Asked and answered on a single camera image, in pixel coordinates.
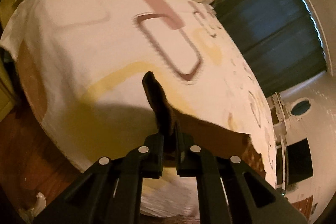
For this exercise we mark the brown plaid knit sweater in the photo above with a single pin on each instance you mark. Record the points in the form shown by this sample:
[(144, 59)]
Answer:
[(183, 124)]

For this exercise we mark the black flat screen television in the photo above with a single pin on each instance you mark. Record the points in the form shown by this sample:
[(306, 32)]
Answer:
[(300, 165)]

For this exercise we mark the brown wooden door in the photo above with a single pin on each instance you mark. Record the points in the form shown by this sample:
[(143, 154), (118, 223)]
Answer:
[(304, 206)]

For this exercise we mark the white vanity dressing table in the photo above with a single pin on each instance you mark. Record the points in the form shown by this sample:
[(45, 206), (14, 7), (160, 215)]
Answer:
[(280, 119)]

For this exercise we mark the patterned white bed sheet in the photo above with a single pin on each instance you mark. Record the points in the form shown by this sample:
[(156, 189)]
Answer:
[(81, 65)]

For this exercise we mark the wooden bedside cabinet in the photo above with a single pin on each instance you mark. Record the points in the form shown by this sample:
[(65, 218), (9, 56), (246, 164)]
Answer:
[(7, 94)]

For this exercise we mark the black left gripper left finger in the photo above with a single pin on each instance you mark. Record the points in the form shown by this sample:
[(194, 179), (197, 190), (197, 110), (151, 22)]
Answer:
[(110, 192)]

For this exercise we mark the dark green window curtain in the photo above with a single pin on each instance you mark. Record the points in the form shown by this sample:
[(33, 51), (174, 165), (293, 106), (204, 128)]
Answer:
[(277, 38)]

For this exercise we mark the white slipper on floor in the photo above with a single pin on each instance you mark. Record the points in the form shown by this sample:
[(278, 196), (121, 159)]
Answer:
[(31, 213)]

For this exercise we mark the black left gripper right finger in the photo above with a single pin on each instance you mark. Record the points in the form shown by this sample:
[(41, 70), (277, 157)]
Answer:
[(229, 190)]

